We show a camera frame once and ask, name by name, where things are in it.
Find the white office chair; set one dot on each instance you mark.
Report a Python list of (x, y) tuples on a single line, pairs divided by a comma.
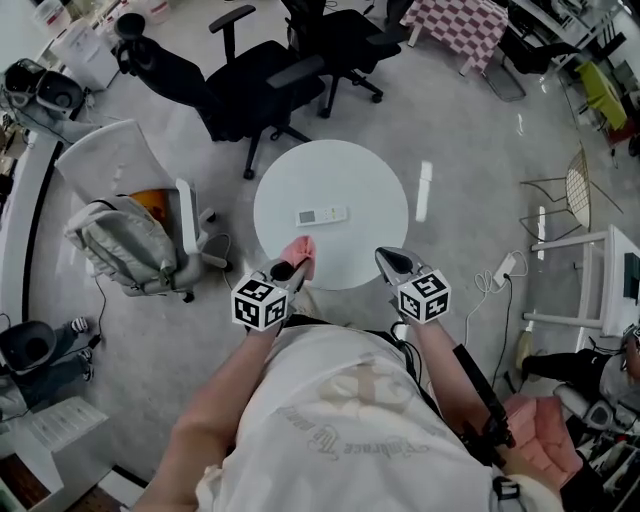
[(105, 150)]

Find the white bin with paper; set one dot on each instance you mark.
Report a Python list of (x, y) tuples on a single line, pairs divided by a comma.
[(92, 55)]

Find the red white checked tablecloth table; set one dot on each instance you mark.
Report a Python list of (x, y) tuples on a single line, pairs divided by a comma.
[(460, 25)]

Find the white drawer cabinet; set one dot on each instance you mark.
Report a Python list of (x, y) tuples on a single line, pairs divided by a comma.
[(65, 425)]

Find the pink cloth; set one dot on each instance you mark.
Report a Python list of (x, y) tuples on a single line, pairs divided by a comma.
[(300, 250)]

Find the black plastic buckle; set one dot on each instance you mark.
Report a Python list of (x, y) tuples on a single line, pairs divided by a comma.
[(505, 481)]

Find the grey office chair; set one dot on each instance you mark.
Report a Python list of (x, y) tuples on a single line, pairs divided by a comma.
[(585, 405)]

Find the orange cushion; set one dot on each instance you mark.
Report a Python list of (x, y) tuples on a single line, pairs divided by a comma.
[(150, 200)]

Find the green cloth table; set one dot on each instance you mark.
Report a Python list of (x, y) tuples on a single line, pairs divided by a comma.
[(602, 95)]

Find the white power strip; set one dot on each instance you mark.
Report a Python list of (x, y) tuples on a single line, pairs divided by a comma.
[(505, 266)]

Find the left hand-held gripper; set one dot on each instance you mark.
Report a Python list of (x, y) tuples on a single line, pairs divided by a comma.
[(260, 305)]

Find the white remote control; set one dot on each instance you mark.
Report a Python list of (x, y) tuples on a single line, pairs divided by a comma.
[(320, 216)]

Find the dark green book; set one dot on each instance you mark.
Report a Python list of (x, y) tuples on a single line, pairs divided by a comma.
[(632, 275)]

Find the black cantilever chair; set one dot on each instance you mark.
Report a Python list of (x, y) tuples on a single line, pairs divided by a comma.
[(530, 52)]

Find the black office chair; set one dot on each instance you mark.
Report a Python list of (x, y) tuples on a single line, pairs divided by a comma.
[(250, 85), (345, 50)]

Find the brown dotted mat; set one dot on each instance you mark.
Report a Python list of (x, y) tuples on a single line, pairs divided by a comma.
[(20, 482)]

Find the pink seat cushion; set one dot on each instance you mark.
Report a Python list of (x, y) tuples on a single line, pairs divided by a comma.
[(545, 435)]

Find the person's left forearm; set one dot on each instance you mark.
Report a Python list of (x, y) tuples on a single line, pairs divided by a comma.
[(230, 380)]

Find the person's white printed t-shirt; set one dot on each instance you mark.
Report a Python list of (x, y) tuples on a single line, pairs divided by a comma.
[(340, 425)]

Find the grey backpack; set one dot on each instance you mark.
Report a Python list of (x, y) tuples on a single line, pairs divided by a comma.
[(120, 240)]

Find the white container red label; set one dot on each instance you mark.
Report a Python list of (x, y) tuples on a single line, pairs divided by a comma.
[(157, 10)]

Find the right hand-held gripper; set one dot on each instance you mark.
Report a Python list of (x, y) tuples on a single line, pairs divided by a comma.
[(425, 297)]

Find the white frame side table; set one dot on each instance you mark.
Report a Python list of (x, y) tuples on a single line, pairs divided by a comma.
[(616, 280)]

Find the white curved desk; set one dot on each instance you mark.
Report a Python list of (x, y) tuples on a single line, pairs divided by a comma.
[(20, 225)]

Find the person's right forearm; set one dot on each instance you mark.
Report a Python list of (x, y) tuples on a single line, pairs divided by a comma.
[(435, 360)]

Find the white bucket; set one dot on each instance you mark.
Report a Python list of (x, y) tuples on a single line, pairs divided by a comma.
[(52, 12)]

